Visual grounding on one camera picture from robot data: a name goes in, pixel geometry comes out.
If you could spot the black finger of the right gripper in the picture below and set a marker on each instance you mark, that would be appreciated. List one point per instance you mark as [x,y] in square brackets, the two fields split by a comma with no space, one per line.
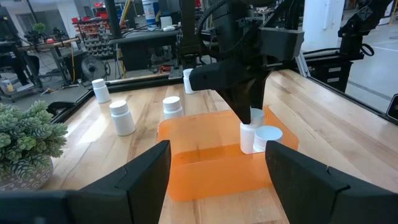
[258,90]
[241,102]

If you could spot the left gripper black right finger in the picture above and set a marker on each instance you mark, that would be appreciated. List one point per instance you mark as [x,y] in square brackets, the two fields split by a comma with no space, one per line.
[326,202]

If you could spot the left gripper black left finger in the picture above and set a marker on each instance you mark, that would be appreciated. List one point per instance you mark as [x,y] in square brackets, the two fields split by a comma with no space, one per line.
[93,205]

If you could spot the white pill bottle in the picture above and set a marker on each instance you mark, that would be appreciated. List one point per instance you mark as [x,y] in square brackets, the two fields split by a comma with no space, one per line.
[101,91]
[122,119]
[187,82]
[172,105]
[247,140]
[268,134]

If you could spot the black background robot arm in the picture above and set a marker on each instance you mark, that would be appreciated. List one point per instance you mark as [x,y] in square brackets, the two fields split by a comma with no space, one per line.
[357,28]

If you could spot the orange plastic basket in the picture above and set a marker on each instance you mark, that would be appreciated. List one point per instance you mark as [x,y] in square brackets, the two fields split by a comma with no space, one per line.
[211,180]

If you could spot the patterned grey plant pot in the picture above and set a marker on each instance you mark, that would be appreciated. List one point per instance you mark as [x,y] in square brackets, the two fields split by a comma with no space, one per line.
[25,182]

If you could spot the dark workbench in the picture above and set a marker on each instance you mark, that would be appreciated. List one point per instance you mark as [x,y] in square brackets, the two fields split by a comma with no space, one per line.
[146,46]

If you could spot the green succulent plant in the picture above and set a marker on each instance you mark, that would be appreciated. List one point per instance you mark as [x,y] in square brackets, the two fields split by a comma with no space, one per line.
[28,137]

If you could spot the blue and white barrel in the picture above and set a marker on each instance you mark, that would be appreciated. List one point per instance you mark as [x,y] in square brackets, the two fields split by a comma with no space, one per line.
[150,11]

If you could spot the black device with screen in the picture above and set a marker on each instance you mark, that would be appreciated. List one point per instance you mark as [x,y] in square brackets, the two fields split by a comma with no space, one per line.
[393,107]

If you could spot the black floor fan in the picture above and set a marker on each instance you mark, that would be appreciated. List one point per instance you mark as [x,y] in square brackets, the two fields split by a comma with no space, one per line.
[93,68]

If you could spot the red parts bin rack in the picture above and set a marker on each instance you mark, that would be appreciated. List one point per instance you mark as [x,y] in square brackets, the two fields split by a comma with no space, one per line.
[90,34]

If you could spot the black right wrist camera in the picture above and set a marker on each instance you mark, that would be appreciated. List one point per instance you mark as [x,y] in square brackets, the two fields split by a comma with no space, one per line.
[283,43]

